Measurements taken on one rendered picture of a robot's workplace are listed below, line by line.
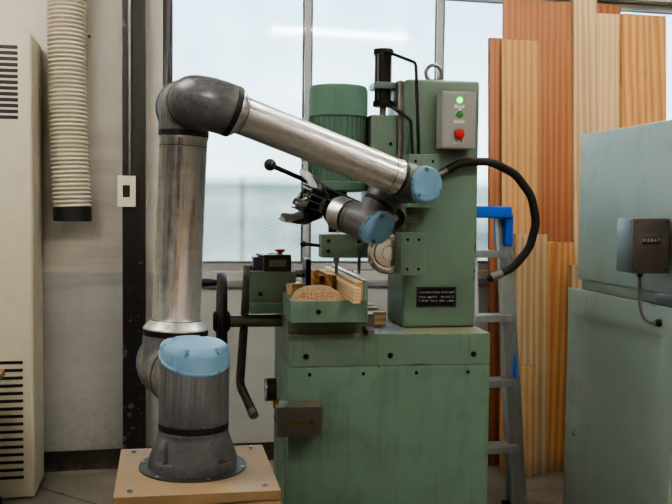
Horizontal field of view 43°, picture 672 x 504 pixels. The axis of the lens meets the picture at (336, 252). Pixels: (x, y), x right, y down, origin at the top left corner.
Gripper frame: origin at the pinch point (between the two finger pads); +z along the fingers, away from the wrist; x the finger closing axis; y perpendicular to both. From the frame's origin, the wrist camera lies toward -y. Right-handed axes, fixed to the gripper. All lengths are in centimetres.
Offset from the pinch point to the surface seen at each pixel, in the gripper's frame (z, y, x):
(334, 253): -6.1, -20.5, 10.1
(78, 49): 148, -6, -24
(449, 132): -25.4, -22.4, -34.2
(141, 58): 140, -29, -32
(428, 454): -49, -42, 51
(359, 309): -30.1, -11.1, 21.3
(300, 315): -21.0, -0.4, 29.0
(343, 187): -6.0, -12.4, -8.3
